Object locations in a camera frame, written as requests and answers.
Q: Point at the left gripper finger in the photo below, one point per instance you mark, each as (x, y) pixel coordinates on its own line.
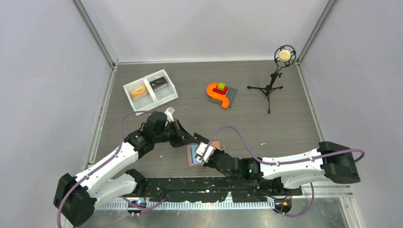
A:
(184, 136)
(180, 142)

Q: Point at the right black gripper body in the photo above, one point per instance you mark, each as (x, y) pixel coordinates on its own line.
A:
(212, 162)

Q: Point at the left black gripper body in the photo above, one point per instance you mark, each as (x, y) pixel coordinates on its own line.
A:
(169, 134)

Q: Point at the pink leather card holder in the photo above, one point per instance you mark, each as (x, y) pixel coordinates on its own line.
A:
(191, 151)

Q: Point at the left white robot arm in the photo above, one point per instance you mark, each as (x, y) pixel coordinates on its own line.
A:
(77, 196)

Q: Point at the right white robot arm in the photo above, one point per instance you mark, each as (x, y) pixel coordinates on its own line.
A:
(330, 161)

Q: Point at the orange card box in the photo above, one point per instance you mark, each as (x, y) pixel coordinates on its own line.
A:
(139, 93)

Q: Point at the black card box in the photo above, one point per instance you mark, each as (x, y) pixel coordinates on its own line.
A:
(158, 84)

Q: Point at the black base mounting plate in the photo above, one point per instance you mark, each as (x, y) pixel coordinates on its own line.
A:
(211, 189)

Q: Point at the white two-compartment tray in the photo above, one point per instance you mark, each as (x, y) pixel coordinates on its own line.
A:
(154, 99)

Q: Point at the orange S-shaped toy track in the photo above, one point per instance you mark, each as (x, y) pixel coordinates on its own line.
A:
(216, 96)

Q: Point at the red toy brick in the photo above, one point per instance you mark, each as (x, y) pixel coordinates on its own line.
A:
(221, 92)

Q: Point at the green toy brick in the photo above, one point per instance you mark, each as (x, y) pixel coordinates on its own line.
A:
(221, 86)

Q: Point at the grey toy baseplate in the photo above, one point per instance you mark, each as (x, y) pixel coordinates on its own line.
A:
(231, 94)

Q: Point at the black tripod mic stand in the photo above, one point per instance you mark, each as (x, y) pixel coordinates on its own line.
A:
(268, 89)

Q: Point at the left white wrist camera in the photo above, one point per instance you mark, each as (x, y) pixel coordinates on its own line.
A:
(169, 113)

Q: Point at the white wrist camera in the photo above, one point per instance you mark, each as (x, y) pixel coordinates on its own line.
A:
(203, 152)
(169, 113)

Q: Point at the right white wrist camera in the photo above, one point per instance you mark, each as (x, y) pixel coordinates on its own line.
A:
(203, 152)

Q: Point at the aluminium frame rail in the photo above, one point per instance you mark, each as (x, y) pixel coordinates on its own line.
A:
(131, 202)

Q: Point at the microphone with shock mount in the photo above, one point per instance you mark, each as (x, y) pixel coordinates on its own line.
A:
(285, 56)

